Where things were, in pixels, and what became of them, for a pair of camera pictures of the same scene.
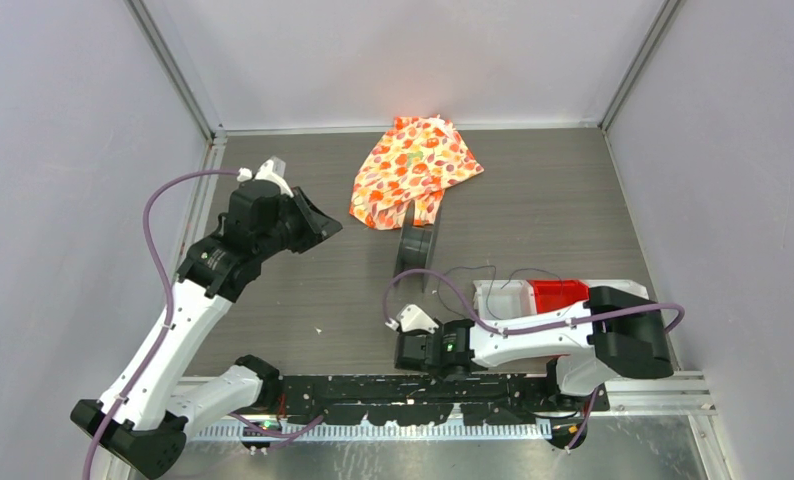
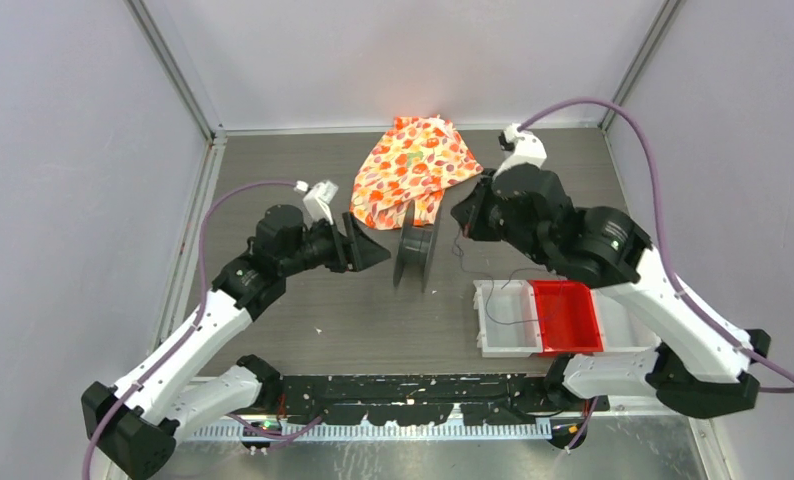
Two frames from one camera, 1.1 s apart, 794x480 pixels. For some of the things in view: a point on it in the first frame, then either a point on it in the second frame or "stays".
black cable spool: [416, 244] stays
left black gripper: [317, 224] → [356, 250]
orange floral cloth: [415, 160] stays
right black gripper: [423, 333] → [466, 214]
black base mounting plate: [428, 396] stays
